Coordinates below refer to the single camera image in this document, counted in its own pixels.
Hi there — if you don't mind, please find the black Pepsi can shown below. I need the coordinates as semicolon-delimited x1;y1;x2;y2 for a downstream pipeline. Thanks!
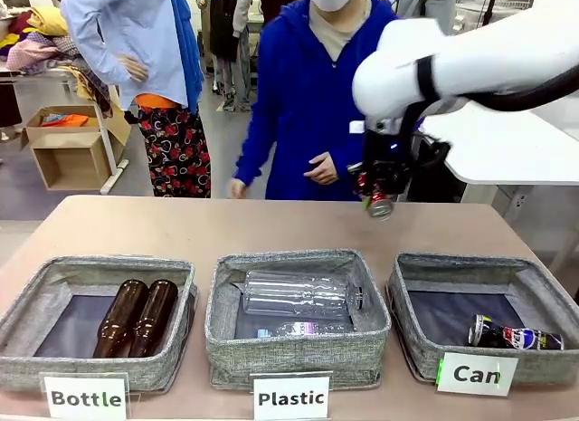
468;313;566;351

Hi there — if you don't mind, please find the black red floral skirt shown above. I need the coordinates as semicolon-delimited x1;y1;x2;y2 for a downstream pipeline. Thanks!
137;104;213;199

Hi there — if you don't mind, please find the grey fabric basket Plastic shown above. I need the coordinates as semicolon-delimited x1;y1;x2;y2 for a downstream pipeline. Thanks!
204;248;393;390

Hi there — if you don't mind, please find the bystander in grey jacket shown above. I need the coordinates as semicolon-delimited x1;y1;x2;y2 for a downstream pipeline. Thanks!
396;0;459;35

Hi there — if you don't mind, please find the white table leg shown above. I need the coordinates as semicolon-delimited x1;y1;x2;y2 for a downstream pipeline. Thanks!
96;99;130;196

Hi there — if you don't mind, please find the beige mannequin hand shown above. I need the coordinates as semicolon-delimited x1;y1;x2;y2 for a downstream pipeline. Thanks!
115;53;149;83

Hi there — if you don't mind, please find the white Plastic label sign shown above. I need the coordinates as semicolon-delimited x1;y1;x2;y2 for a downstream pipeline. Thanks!
250;370;334;421

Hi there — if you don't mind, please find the bystander in black clothes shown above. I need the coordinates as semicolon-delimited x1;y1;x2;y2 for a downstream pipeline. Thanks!
258;0;309;26

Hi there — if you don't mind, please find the pink patterned cloth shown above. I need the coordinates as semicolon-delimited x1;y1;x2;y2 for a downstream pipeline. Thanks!
6;31;60;73

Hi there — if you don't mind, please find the yellow cloth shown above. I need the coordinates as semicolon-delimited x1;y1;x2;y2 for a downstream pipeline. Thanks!
26;6;69;36

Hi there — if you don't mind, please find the large clear plastic bottle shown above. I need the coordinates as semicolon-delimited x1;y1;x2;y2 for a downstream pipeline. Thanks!
242;270;365;321

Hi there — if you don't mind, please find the white Bottle label sign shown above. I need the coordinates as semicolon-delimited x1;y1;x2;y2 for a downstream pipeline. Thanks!
40;370;130;420

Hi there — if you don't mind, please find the person's right hand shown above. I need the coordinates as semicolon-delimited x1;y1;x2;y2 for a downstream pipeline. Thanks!
227;177;249;201

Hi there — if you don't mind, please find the wooden cube box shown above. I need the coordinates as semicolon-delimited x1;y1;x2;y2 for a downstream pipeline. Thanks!
30;130;109;192

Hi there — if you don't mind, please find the crushed clear labelled plastic bottle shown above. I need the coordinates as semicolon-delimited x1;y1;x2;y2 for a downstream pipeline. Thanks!
256;320;356;340

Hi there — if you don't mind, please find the brown glass bottle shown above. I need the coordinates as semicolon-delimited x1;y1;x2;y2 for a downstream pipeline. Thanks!
128;279;180;359
92;279;150;359

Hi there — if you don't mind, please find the bystander in grey trousers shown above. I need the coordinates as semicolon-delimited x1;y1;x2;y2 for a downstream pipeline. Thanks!
208;0;255;113

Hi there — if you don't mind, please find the light blue mannequin shirt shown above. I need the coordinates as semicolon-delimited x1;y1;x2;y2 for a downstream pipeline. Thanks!
60;0;189;112

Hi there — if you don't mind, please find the grey fabric basket Bottle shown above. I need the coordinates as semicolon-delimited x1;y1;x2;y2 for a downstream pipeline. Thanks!
0;254;199;393

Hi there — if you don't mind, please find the white wire storage shelf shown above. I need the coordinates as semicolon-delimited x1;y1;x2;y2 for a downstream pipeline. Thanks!
454;0;539;35

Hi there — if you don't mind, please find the white Can label sign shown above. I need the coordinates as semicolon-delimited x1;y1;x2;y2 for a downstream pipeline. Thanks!
435;350;520;397

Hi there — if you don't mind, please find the grey fabric basket Can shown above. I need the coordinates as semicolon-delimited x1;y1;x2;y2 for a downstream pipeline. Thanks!
386;251;579;386

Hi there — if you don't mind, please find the orange cloth at waist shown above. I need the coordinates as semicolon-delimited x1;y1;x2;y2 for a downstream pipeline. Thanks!
134;93;180;110

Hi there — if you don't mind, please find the blue scarf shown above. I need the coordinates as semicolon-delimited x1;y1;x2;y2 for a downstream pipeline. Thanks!
167;0;204;117

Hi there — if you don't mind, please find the person's left hand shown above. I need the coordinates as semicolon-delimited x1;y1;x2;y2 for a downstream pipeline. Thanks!
304;152;341;186

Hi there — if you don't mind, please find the person in blue hoodie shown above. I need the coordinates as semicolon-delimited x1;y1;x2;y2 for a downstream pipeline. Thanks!
233;0;408;202

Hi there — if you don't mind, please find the crushed red can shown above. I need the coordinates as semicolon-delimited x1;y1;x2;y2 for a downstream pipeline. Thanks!
356;171;395;222

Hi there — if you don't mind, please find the open cardboard box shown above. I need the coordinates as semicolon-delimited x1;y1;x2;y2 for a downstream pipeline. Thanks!
20;104;132;162

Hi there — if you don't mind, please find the person's right forearm blue sleeve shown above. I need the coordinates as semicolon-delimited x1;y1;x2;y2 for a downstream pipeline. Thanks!
233;115;280;187

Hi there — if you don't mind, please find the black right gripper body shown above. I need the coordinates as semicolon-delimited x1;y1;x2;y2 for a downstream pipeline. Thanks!
363;129;413;196

